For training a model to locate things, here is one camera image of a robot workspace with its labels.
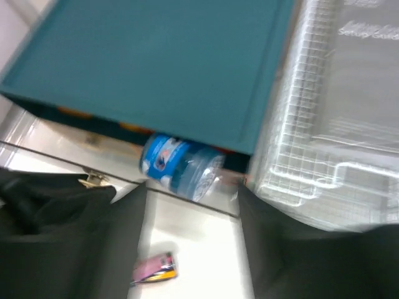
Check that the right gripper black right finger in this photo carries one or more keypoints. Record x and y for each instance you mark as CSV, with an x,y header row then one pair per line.
x,y
290,259

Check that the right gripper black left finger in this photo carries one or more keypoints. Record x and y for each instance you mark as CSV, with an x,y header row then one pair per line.
x,y
60,239

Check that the colourful pen bundle pouch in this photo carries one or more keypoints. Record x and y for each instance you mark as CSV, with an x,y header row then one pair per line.
x,y
158,268

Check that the blue round plastic jar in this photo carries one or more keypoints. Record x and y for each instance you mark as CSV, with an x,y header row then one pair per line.
x,y
186,168

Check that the teal drawer organizer box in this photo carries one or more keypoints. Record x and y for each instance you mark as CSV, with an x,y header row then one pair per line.
x,y
199,70

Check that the white wire mesh file rack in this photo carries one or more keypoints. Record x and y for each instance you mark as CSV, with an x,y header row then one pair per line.
x,y
328,153

